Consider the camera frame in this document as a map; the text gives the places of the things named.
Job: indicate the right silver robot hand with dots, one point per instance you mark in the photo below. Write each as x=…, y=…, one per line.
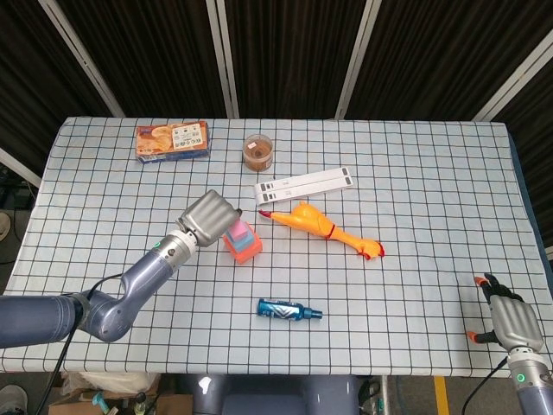
x=514, y=324

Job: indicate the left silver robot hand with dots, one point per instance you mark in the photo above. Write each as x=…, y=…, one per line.
x=207, y=218

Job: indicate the pink foam cube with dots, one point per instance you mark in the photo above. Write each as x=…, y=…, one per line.
x=238, y=231

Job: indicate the light blue foam cube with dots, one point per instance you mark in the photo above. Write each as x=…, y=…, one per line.
x=246, y=244

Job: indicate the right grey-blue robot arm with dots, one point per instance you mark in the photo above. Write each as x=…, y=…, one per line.
x=529, y=389

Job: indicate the orange foam cube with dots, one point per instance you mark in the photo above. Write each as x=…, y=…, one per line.
x=250, y=256

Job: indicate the clear jar of rubber bands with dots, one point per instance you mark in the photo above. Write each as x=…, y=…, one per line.
x=258, y=153

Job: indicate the orange snack box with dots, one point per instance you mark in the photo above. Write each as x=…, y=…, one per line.
x=173, y=140

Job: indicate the yellow rubber chicken toy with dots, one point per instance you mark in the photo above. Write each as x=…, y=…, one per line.
x=309, y=220

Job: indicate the blue spray bottle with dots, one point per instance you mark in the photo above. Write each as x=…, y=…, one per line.
x=278, y=310

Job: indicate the checkered tablecloth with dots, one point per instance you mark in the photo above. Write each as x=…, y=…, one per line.
x=389, y=302

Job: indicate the white plastic bag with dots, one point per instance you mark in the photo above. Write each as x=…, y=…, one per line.
x=116, y=382

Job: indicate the cardboard box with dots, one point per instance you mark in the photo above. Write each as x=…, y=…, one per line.
x=75, y=408
x=173, y=406

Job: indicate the grey-blue robot torso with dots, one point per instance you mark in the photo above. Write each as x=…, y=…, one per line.
x=276, y=397

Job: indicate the beige shoe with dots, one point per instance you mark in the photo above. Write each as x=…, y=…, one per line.
x=3, y=225

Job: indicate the teal plastic bottle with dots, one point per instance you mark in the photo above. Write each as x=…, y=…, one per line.
x=103, y=404

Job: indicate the grey shoe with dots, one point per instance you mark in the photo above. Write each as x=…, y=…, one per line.
x=12, y=398

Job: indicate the white partition post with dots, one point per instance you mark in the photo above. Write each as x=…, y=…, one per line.
x=19, y=166
x=357, y=60
x=82, y=60
x=224, y=60
x=518, y=80

